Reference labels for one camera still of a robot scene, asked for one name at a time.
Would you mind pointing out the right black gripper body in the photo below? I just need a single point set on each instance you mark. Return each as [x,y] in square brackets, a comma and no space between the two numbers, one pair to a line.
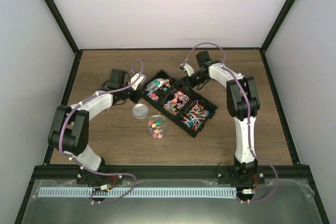
[198,81]

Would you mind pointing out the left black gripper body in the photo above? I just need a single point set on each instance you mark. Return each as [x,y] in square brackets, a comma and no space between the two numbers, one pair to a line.
[134,98]

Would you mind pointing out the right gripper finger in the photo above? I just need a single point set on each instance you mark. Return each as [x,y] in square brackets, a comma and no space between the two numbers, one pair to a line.
[183,79]
[185,84]

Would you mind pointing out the metal candy scoop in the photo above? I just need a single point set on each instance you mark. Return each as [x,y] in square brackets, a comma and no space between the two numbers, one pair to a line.
[154,85]

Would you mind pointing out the black three-compartment candy tray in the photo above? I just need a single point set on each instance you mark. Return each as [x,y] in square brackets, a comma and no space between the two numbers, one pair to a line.
[186,108]

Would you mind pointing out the clear glass jar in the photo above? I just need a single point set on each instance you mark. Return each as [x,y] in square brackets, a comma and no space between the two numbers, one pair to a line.
[157,126]

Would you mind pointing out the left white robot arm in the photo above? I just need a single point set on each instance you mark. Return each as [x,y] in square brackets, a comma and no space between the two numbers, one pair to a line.
[69,133]

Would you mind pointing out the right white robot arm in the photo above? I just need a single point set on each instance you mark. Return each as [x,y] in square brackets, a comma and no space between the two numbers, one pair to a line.
[242,101]

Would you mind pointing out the pile of star candies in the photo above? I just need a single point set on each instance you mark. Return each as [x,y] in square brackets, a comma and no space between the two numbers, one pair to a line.
[156,95]

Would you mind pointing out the round metal jar lid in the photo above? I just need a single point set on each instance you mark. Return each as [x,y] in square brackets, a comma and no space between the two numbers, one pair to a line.
[140,111]

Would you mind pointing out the pile of rainbow lollipops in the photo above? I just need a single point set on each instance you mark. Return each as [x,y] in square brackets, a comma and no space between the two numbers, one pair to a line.
[175,102]

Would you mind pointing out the pile of white-stick lollipops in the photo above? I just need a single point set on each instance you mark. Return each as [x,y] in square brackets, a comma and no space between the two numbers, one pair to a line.
[195,116]

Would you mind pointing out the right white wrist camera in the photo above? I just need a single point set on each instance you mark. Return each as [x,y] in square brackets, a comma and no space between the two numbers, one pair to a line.
[187,68]

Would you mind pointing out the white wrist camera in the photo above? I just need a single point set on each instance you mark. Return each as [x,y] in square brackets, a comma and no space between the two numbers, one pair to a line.
[187,68]
[137,80]

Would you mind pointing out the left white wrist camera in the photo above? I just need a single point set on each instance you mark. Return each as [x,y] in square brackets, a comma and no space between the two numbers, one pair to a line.
[137,80]

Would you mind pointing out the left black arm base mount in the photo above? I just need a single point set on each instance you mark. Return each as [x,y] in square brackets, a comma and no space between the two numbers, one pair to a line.
[93,179]

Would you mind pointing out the light blue slotted cable duct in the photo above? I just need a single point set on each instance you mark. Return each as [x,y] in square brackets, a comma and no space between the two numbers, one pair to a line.
[140,192]

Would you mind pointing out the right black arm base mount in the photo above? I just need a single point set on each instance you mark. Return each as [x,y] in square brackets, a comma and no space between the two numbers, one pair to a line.
[238,175]

